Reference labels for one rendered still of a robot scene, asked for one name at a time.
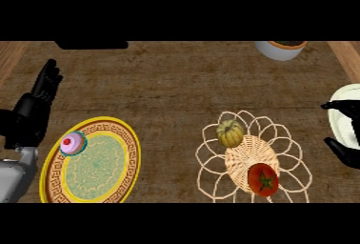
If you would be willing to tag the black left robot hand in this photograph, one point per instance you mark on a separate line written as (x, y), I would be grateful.
(28, 114)

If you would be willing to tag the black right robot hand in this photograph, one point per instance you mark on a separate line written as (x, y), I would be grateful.
(346, 108)

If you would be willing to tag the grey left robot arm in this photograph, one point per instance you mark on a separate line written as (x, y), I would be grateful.
(13, 178)

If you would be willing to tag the white bowl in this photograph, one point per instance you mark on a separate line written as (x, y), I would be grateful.
(343, 130)

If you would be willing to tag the red tomato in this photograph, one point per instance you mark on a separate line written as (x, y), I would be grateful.
(262, 179)

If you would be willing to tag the pink frosted cupcake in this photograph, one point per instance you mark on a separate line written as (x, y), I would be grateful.
(72, 143)

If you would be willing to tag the yellow patterned plate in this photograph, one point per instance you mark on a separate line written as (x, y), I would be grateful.
(93, 168)

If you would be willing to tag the white pot with orange rim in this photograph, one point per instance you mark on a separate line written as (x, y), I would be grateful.
(280, 52)

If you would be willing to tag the yellow-green striped squash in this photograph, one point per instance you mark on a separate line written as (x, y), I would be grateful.
(228, 133)

